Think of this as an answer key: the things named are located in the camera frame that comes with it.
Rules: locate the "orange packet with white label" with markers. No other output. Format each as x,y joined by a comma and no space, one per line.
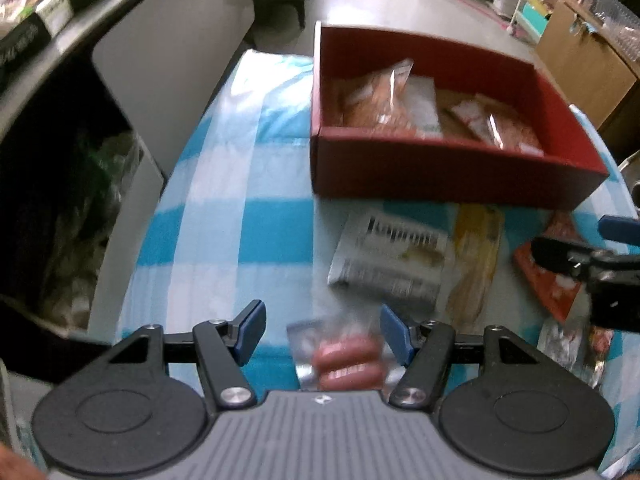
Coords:
510,132

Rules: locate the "clear plastic bag of items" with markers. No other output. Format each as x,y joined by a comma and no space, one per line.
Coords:
85,240

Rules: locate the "rows of clear plastic cups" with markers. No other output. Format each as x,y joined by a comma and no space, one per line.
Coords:
620,20

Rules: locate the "wooden cabinet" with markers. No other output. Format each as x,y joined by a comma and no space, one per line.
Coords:
585,60

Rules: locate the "white storage cart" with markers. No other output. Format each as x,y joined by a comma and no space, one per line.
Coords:
532,15

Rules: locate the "grey white sideboard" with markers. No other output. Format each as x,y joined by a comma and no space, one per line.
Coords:
165,60

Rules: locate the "red cardboard box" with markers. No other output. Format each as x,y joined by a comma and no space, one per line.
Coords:
450,175

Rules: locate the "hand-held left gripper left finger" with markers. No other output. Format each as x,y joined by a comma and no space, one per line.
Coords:
250,332

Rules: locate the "silver packet with barcode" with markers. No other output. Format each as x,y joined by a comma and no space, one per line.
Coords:
390,260

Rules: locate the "silver foil snack packet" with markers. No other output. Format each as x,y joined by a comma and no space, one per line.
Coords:
565,350

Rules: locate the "black white printed box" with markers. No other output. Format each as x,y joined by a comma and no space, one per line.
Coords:
50,10

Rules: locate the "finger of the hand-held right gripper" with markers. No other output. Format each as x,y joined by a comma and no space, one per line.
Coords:
620,229
610,295

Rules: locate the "orange packet with clear end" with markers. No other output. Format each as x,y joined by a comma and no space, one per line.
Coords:
375,105

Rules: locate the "clear sausage packet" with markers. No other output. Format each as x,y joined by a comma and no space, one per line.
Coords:
345,355

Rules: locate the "long yellow-brown snack packet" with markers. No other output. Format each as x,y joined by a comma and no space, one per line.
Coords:
475,260

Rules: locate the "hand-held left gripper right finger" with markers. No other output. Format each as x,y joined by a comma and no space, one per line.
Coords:
395,335

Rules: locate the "red chips bag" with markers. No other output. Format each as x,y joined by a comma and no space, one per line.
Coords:
555,295

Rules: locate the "blue white checkered tablecloth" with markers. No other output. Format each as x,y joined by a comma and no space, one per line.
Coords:
225,230

